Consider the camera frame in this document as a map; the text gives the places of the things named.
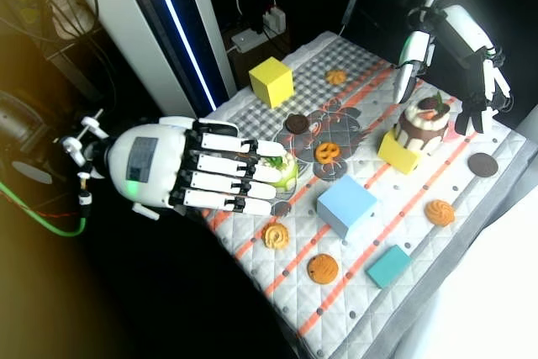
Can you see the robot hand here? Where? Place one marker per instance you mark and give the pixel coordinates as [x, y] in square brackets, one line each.
[159, 165]
[466, 35]

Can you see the chocolate cake with strawberry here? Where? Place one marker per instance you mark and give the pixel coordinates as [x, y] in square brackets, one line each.
[422, 128]

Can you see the green cake with cream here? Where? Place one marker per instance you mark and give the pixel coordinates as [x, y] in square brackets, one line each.
[288, 174]

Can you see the yellow textured block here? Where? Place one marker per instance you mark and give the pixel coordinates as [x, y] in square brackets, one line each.
[271, 81]

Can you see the smooth yellow cube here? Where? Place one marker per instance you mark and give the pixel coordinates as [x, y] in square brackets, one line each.
[397, 157]

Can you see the light blue cube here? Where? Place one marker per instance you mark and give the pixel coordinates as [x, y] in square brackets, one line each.
[344, 205]

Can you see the white robot body column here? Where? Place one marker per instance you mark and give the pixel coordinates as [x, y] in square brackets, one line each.
[138, 39]

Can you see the plain dark brown cookie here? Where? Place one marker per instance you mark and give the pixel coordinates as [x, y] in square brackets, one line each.
[483, 164]

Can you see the orange flower cookie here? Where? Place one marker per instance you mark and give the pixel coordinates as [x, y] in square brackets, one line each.
[336, 77]

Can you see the dark chocolate sandwich cookie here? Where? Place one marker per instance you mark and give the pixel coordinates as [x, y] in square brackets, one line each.
[297, 123]

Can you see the white power strip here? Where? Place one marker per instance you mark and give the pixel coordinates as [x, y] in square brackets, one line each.
[249, 40]

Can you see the orange pretzel cookie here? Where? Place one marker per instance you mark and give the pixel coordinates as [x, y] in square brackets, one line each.
[327, 153]

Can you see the orange swirl cookie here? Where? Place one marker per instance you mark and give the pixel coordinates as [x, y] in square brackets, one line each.
[439, 212]

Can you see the white power adapter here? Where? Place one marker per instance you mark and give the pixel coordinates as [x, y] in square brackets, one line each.
[274, 18]

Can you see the chocolate chip cookie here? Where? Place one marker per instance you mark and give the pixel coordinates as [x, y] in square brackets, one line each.
[323, 268]

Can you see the grey quilt with bear print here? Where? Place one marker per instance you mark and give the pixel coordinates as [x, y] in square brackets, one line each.
[378, 216]

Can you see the flat teal block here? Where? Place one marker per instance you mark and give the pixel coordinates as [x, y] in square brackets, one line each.
[387, 267]

